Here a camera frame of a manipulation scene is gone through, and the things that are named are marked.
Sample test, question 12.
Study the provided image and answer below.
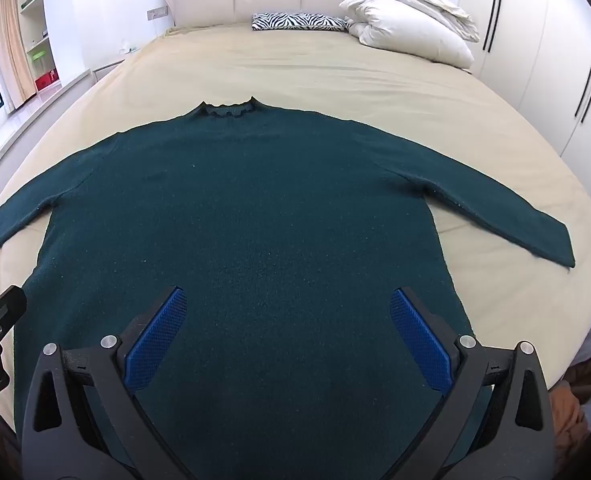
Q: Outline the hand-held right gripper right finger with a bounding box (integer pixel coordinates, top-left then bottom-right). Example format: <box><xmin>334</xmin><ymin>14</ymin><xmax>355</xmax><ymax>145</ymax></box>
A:
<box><xmin>383</xmin><ymin>287</ymin><xmax>556</xmax><ymax>480</ymax></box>

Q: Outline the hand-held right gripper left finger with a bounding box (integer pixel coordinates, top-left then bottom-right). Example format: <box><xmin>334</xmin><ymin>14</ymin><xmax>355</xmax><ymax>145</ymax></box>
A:
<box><xmin>20</xmin><ymin>285</ymin><xmax>196</xmax><ymax>480</ymax></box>

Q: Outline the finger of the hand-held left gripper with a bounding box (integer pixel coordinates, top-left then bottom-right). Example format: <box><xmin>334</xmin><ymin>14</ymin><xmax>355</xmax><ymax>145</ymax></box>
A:
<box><xmin>0</xmin><ymin>285</ymin><xmax>28</xmax><ymax>346</ymax></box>

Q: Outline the dark green sweater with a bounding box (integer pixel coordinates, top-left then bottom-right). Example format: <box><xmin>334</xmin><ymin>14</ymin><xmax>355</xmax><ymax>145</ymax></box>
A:
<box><xmin>0</xmin><ymin>95</ymin><xmax>576</xmax><ymax>480</ymax></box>

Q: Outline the white window ledge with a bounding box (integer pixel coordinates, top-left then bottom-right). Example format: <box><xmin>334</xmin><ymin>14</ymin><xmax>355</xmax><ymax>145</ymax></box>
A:
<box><xmin>0</xmin><ymin>55</ymin><xmax>127</xmax><ymax>197</ymax></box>

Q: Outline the green box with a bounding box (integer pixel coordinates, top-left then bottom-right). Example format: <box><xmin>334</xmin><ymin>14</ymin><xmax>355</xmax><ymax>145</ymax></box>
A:
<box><xmin>27</xmin><ymin>42</ymin><xmax>52</xmax><ymax>69</ymax></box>

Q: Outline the beige curtain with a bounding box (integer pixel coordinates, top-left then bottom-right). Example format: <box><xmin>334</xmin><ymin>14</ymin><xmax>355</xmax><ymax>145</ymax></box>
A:
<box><xmin>0</xmin><ymin>0</ymin><xmax>37</xmax><ymax>112</ymax></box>

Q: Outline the bed with beige sheet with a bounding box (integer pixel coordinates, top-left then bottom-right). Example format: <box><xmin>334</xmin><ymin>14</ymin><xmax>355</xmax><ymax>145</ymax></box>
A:
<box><xmin>0</xmin><ymin>24</ymin><xmax>591</xmax><ymax>441</ymax></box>

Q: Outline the white open shelf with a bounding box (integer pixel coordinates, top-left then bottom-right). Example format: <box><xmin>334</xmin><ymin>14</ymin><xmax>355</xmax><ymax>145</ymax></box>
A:
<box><xmin>16</xmin><ymin>0</ymin><xmax>62</xmax><ymax>94</ymax></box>

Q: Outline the white pillow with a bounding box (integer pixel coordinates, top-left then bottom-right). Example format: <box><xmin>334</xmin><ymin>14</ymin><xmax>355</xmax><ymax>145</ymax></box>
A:
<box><xmin>339</xmin><ymin>0</ymin><xmax>476</xmax><ymax>70</ymax></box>

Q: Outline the zebra print pillow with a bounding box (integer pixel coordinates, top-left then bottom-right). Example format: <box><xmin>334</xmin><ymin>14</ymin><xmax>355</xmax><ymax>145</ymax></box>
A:
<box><xmin>251</xmin><ymin>11</ymin><xmax>349</xmax><ymax>32</ymax></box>

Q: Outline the black wardrobe handle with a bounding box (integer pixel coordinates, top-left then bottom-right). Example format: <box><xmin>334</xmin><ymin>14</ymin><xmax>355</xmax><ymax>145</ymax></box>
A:
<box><xmin>573</xmin><ymin>24</ymin><xmax>591</xmax><ymax>122</ymax></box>
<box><xmin>482</xmin><ymin>0</ymin><xmax>507</xmax><ymax>53</ymax></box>

